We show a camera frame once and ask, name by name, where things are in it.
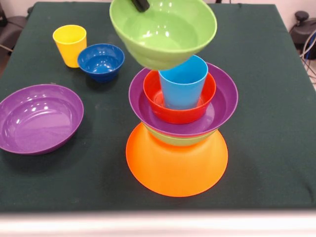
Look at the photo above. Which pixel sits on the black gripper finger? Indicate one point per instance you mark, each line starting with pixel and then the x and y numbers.
pixel 141 5

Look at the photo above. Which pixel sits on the small green plastic bowl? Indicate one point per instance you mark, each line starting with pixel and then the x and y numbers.
pixel 160 37

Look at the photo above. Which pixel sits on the blue plastic bowl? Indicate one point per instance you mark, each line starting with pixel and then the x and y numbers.
pixel 101 64

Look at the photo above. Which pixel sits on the light blue plastic cup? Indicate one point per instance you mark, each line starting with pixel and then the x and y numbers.
pixel 182 91

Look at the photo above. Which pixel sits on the small red plastic bowl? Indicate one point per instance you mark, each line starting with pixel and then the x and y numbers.
pixel 177 114

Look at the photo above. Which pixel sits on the purple plastic bowl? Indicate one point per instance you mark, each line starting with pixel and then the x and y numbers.
pixel 39 118
pixel 224 98

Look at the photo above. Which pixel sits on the large green plastic bowl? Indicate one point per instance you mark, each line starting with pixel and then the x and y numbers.
pixel 177 141

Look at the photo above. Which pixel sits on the large orange plastic bowl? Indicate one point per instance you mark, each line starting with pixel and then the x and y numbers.
pixel 175 170

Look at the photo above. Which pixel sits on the yellow plastic cup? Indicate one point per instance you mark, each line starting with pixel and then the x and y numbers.
pixel 70 47

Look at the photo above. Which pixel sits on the dark grey stand base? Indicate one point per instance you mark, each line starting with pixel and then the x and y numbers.
pixel 14 27
pixel 302 27

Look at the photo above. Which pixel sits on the dark green tablecloth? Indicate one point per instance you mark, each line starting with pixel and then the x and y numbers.
pixel 259 123

